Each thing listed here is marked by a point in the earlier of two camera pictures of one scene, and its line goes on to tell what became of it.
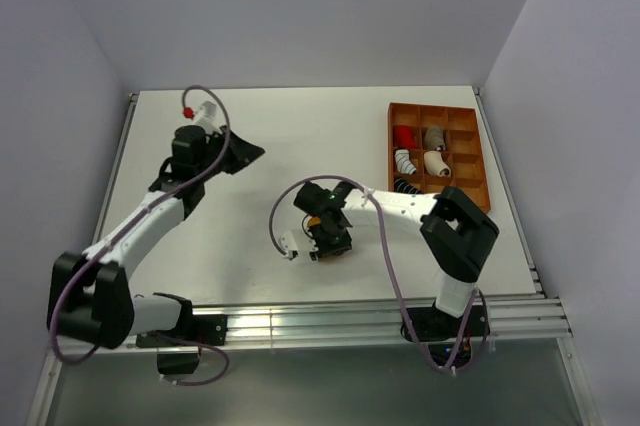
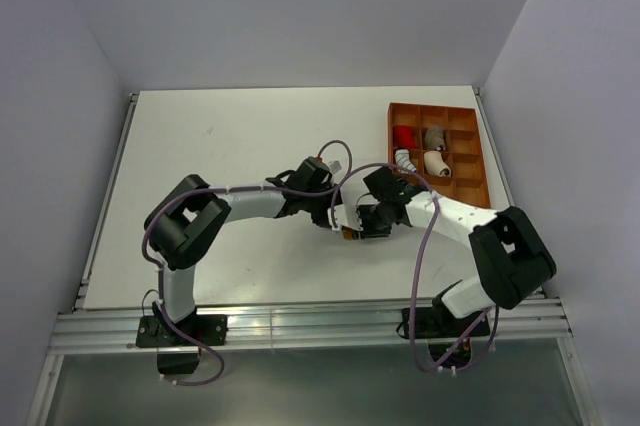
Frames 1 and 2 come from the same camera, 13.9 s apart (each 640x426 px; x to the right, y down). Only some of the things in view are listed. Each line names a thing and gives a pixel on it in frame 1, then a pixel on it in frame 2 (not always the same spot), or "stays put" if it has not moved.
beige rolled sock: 435,165 stays put
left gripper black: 242,153 to 322,220
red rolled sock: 404,136 stays put
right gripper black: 321,252 to 367,232
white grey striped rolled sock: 402,159 stays put
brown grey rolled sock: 434,138 stays put
